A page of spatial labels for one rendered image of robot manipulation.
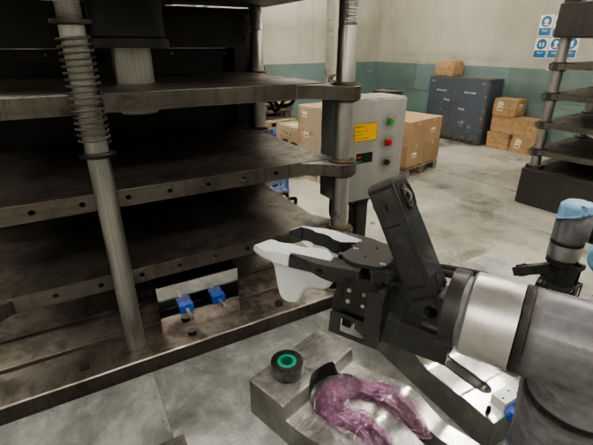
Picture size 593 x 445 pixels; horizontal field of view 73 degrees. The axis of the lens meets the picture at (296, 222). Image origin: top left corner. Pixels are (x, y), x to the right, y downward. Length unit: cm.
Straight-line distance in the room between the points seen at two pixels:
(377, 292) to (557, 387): 15
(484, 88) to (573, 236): 673
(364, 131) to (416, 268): 124
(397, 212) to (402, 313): 10
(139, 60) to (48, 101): 36
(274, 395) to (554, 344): 75
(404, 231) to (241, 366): 94
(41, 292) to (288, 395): 73
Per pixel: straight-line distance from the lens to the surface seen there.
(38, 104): 118
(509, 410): 110
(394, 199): 36
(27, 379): 144
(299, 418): 102
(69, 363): 144
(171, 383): 124
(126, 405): 122
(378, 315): 39
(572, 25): 495
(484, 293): 36
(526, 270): 128
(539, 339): 36
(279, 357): 105
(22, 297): 131
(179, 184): 123
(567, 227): 118
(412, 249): 37
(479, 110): 787
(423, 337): 40
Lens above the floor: 165
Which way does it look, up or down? 24 degrees down
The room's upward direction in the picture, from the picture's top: straight up
